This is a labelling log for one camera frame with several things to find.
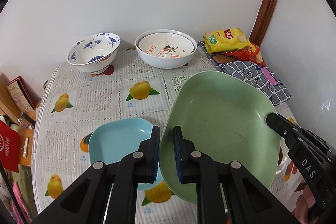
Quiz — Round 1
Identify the fruit print tablecloth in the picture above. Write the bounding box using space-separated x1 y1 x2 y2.
31 47 310 224

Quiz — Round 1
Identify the patterned red book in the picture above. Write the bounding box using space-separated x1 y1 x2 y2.
6 76 35 113

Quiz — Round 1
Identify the blue patterned white bowl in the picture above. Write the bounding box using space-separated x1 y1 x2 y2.
67 32 121 75

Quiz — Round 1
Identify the teal square plate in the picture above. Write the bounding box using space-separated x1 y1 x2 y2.
88 117 164 192

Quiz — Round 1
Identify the yellow chips bag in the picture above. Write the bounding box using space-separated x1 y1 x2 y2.
203 28 252 54

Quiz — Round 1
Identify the person's right hand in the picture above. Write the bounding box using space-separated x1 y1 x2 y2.
291 185 318 224

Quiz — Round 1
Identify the red chips bag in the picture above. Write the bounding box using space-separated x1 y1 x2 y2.
222 43 266 66

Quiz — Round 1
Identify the grey checked cloth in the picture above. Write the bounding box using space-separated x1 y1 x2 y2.
197 42 291 106

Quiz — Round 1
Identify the light green square plate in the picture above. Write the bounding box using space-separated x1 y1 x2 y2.
159 71 280 203

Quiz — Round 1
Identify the large white bowl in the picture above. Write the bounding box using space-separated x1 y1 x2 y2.
135 29 197 69

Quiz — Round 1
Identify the red paper bag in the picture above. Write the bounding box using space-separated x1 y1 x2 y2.
0 121 19 173

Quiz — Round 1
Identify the lemon print inner bowl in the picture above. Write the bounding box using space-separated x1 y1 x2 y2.
138 32 195 59

